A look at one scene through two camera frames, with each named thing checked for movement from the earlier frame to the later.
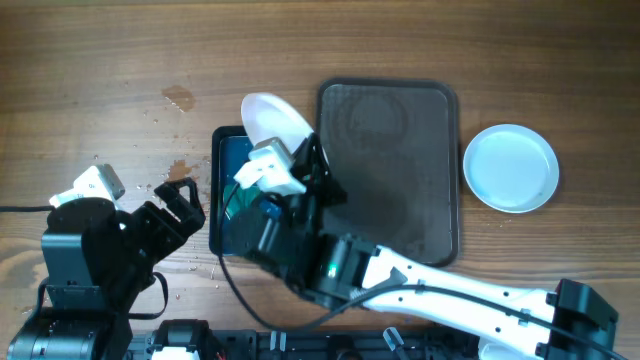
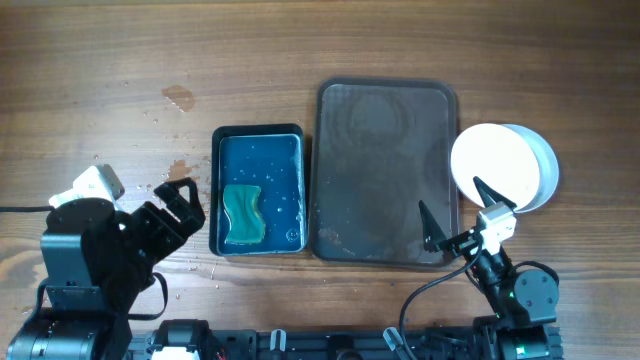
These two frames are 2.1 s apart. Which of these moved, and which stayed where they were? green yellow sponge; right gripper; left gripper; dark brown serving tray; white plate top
Moved: white plate top; right gripper
Stayed: green yellow sponge; left gripper; dark brown serving tray
